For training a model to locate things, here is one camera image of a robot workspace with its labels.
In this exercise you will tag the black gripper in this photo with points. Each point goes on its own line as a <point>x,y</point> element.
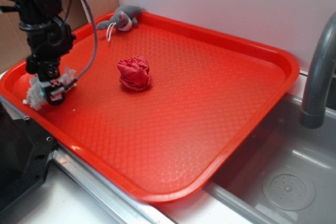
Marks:
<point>48,43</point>

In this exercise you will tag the white paper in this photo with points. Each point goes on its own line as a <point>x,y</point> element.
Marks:
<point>34,95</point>

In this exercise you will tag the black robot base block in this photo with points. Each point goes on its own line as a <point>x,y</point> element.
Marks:
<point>26,151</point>

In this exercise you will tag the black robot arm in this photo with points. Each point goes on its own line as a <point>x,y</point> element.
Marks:
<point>34,12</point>

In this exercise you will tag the crumpled red paper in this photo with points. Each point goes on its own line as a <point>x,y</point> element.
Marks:
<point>134,73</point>

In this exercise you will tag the grey plush mouse toy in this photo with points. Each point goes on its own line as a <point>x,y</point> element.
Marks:
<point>123,19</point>

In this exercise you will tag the red plastic tray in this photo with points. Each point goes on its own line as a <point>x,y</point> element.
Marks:
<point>208,92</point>

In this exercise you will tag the grey plastic sink basin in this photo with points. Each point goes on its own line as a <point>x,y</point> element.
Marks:
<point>280,141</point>

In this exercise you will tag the round sink drain cover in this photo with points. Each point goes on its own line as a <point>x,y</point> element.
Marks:
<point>288,189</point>

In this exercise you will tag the grey sink faucet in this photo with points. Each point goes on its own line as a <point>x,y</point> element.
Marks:
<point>319,92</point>

